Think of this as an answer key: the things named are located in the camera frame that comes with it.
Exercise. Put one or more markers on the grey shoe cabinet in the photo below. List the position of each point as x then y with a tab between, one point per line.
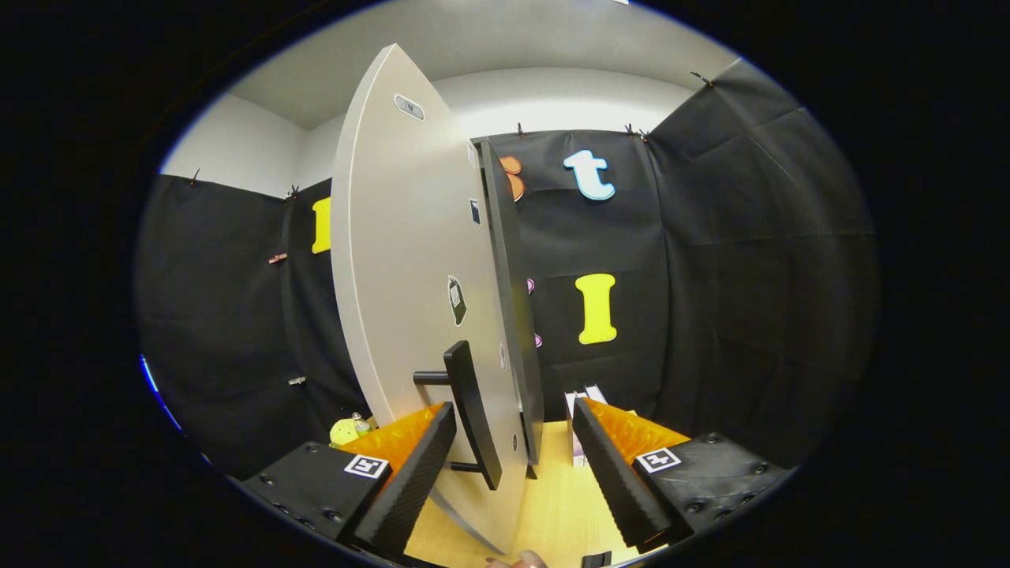
513	276

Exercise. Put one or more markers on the green label plastic bottle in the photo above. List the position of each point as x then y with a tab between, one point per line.
361	424

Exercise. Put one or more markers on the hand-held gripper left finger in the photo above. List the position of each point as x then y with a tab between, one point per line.
410	481

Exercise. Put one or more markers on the yellow pineapple plush toy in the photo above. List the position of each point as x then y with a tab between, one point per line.
343	433

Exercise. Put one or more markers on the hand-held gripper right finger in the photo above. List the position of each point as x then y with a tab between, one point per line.
615	481

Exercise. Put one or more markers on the black backdrop cloth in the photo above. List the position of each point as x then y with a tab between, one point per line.
750	276

